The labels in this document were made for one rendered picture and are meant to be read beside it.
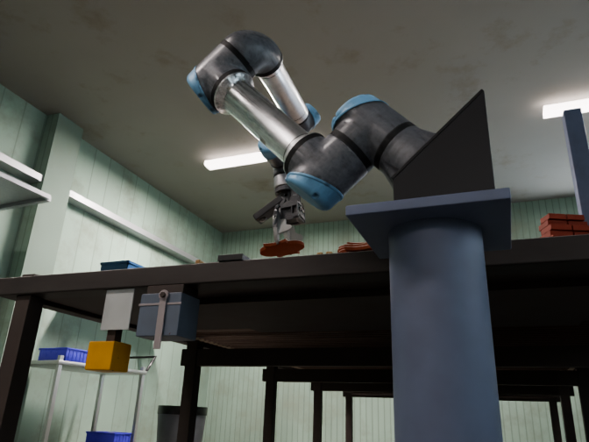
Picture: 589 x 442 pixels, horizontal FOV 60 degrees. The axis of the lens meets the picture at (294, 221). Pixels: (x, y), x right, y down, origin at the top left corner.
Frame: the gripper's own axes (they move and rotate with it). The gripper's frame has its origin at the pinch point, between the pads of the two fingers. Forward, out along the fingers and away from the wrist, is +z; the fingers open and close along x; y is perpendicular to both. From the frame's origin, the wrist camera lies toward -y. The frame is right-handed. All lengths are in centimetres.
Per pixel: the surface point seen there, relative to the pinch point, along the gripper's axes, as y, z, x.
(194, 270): -18.3, 10.5, -22.2
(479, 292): 56, 34, -53
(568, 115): 129, -122, 175
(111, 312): -46, 19, -21
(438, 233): 51, 24, -57
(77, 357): -235, -8, 171
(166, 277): -27.1, 11.2, -22.2
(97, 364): -47, 34, -24
